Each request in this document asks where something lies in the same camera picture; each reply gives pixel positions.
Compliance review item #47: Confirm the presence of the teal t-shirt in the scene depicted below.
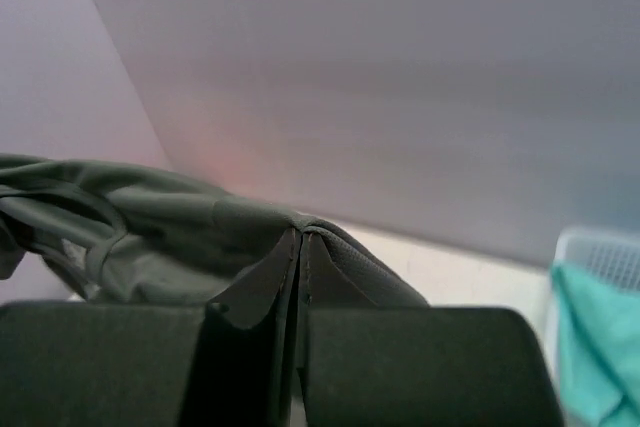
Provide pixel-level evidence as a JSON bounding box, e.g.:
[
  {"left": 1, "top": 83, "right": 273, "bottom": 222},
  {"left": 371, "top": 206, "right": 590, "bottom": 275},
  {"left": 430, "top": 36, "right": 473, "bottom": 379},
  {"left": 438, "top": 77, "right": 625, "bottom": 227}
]
[{"left": 551, "top": 263, "right": 639, "bottom": 426}]

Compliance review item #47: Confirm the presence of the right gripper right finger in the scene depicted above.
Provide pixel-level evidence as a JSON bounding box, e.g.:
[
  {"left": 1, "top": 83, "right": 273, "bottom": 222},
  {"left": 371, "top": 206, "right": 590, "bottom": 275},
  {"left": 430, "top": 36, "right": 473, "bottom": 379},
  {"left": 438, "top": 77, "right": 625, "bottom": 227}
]
[{"left": 298, "top": 235, "right": 564, "bottom": 426}]

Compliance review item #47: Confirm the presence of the dark grey t-shirt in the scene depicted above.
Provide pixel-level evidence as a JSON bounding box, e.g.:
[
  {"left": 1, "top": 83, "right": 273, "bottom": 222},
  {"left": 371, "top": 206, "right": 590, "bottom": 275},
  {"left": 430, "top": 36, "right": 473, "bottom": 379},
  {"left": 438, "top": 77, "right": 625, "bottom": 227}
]
[{"left": 1, "top": 154, "right": 425, "bottom": 307}]

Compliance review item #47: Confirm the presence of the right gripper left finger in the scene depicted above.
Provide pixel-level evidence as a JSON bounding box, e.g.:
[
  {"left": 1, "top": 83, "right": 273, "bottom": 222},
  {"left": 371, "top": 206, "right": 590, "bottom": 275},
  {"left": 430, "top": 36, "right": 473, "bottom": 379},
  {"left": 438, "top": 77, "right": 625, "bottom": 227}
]
[{"left": 1, "top": 230, "right": 298, "bottom": 426}]

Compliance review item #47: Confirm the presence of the white plastic basket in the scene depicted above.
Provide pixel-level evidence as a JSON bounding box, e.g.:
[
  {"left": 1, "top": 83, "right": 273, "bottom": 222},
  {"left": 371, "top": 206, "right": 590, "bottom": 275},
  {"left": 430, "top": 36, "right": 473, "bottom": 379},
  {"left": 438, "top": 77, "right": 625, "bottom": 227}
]
[{"left": 543, "top": 226, "right": 639, "bottom": 384}]

